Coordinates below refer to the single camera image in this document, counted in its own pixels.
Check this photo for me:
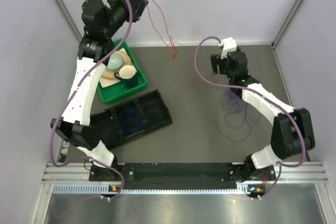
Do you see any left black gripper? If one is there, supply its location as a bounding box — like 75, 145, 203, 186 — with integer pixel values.
101, 0, 148, 38

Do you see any red thin wire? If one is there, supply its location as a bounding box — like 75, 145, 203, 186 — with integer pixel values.
143, 0, 195, 80

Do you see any blue thin wire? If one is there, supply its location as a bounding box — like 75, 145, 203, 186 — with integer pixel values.
117, 106, 144, 137

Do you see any black two-compartment tray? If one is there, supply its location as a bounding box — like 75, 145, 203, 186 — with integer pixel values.
90, 89, 173, 150

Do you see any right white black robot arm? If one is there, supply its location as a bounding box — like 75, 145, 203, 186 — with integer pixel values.
210, 49, 316, 180

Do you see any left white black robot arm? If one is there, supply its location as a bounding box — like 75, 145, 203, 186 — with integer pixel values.
49, 0, 148, 180

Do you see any teal glass bowl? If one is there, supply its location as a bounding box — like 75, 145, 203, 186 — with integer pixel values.
107, 52, 124, 70

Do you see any black mug with beige inside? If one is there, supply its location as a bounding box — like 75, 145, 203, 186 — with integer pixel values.
114, 65, 138, 89

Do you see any wooden round plate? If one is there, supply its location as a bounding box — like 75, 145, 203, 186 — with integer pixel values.
102, 49, 132, 80

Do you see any green plastic bin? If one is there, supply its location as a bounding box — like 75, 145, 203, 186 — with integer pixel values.
97, 41, 148, 104

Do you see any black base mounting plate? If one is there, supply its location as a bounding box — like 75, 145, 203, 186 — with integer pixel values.
88, 162, 279, 189

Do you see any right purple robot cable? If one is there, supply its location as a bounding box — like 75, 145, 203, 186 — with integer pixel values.
193, 36, 308, 200

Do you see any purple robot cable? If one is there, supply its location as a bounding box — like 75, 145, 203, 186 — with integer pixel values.
193, 36, 308, 200
49, 0, 133, 204

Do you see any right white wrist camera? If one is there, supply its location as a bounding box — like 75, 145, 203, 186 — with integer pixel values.
218, 37, 237, 59

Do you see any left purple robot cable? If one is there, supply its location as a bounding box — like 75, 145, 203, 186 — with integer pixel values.
49, 0, 133, 204

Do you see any purple thin wire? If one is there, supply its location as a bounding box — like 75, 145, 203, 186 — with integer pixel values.
212, 77, 260, 142

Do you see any left aluminium corner post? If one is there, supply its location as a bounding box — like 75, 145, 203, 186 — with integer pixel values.
54, 0, 82, 42

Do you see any aluminium corner post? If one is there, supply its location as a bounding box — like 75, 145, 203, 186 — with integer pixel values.
271, 0, 304, 49
54, 0, 82, 42

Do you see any right aluminium corner post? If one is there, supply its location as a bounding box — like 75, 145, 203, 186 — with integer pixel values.
271, 0, 304, 49

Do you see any white slotted cable duct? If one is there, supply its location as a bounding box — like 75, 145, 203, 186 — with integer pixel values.
52, 184, 265, 195

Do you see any aluminium frame rail front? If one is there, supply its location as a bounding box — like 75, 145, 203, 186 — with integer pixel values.
42, 162, 328, 184

